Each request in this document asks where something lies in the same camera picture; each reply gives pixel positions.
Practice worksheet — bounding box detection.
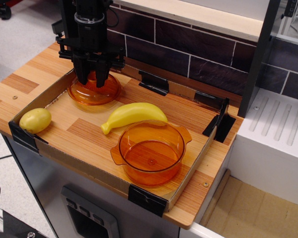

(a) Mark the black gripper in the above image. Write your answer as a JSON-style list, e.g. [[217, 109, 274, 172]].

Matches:
[[57, 12, 125, 88]]

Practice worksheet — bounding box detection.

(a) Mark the orange transparent pot lid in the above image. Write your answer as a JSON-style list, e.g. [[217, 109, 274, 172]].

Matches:
[[67, 71, 121, 106]]

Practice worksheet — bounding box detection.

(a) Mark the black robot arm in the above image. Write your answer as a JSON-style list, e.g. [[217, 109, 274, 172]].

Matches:
[[57, 0, 125, 88]]

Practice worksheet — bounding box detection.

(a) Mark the orange transparent pot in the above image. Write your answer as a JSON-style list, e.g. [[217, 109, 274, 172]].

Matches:
[[110, 120, 192, 186]]

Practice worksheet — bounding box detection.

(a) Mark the yellow plastic banana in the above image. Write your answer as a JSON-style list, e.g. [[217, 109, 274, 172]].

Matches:
[[100, 103, 168, 135]]

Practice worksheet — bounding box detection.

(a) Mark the yellow plastic potato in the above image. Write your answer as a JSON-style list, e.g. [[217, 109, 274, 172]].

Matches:
[[19, 108, 52, 134]]

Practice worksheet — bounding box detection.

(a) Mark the black caster wheel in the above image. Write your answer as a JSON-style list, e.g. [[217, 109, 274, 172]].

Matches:
[[0, 3, 12, 20]]

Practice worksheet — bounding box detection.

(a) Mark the cardboard fence with black tape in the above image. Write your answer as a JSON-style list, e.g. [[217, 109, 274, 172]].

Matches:
[[8, 63, 236, 218]]

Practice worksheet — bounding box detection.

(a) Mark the grey oven control panel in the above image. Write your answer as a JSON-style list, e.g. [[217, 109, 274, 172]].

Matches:
[[61, 186, 120, 238]]

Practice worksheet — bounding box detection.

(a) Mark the light wooden shelf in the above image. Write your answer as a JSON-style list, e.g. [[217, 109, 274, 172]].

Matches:
[[114, 0, 263, 42]]

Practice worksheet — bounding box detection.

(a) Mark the white toy sink drainboard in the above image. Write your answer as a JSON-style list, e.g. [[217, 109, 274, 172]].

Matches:
[[228, 89, 298, 205]]

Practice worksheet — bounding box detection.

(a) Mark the dark grey vertical post right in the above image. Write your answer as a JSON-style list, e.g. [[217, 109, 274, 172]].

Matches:
[[238, 0, 281, 118]]

